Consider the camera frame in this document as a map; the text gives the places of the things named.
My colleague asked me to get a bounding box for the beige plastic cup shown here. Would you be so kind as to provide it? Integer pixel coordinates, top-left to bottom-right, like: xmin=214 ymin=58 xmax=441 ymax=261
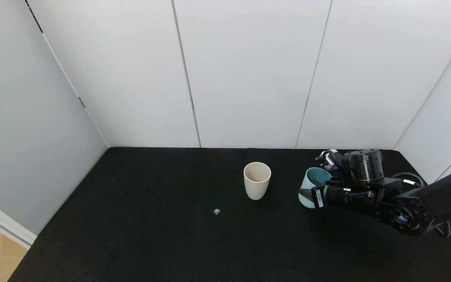
xmin=244 ymin=162 xmax=271 ymax=201

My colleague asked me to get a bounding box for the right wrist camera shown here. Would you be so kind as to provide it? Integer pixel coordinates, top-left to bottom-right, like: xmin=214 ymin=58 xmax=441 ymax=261
xmin=316 ymin=149 xmax=344 ymax=172

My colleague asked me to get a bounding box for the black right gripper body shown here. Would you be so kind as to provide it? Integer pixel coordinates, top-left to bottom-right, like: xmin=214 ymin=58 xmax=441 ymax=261
xmin=311 ymin=184 xmax=349 ymax=209

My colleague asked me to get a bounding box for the black tablecloth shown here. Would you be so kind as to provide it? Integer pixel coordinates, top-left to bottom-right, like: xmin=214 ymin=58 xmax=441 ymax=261
xmin=8 ymin=147 xmax=451 ymax=282

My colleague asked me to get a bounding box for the teal plastic cup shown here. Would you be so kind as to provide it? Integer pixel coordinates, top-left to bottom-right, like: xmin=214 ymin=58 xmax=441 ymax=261
xmin=298 ymin=167 xmax=332 ymax=209

